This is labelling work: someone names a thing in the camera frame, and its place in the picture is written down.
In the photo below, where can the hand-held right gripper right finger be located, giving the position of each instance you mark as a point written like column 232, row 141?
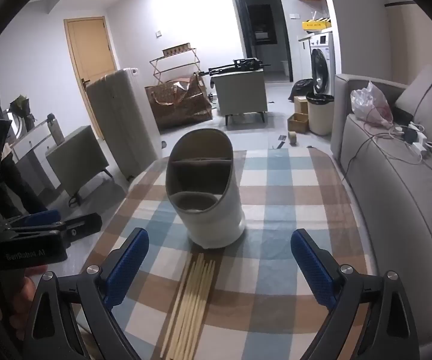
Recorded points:
column 313, row 270

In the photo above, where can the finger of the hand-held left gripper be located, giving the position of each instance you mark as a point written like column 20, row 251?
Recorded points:
column 81, row 227
column 38, row 217

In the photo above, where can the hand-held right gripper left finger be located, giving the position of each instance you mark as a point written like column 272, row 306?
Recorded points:
column 126, row 270

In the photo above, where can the bundle of wooden chopsticks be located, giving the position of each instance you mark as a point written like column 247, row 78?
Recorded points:
column 193, row 300

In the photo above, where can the white utensil holder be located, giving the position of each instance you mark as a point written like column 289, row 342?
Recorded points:
column 208, row 195

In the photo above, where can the person's left hand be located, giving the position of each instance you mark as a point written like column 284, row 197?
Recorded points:
column 26, row 288

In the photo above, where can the small grey nightstand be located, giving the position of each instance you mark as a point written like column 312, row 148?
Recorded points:
column 77, row 157

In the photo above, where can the white drawer cabinet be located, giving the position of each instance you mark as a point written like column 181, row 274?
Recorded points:
column 32, row 146

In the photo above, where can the plaid tablecloth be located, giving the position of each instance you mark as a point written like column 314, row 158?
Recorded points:
column 275, row 195

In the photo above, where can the grey water bottle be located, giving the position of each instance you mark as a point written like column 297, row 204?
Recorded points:
column 55, row 129

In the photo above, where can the grey sofa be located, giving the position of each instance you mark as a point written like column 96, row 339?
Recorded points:
column 388, row 202

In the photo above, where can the brown tape roll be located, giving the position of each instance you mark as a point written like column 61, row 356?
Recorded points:
column 293, row 138

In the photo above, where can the cardboard boxes on floor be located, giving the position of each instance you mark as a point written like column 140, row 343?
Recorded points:
column 297, row 123

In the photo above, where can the beige trash bin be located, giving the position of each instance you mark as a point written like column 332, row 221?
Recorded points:
column 320, row 116

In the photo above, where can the brown patterned bag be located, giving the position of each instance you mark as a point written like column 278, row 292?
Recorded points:
column 178, row 105

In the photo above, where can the cardboard box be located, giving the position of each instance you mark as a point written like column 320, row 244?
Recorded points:
column 300, row 105

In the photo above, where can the white power strip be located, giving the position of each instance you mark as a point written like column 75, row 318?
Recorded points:
column 420, row 137

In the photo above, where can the clear plastic bag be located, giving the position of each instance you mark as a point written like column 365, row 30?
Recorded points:
column 369, row 105

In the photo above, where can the wooden door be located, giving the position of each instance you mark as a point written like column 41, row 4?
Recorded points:
column 88, row 48

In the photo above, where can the black trash bag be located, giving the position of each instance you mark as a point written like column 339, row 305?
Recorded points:
column 300, row 88

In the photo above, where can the wooden folding rack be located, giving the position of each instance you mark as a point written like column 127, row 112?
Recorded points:
column 174, row 60

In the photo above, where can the grey cabinet with black legs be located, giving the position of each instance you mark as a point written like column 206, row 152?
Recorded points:
column 240, row 92

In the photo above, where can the white washing machine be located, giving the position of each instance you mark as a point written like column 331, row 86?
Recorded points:
column 322, row 63

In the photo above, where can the grey sofa cushion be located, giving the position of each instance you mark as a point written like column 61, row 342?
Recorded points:
column 429, row 97

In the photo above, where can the black tripod device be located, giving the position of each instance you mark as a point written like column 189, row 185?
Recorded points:
column 238, row 65

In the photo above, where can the yellow box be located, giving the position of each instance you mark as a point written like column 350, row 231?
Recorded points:
column 315, row 25

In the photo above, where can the dark glass door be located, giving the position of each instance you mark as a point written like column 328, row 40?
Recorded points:
column 264, row 26

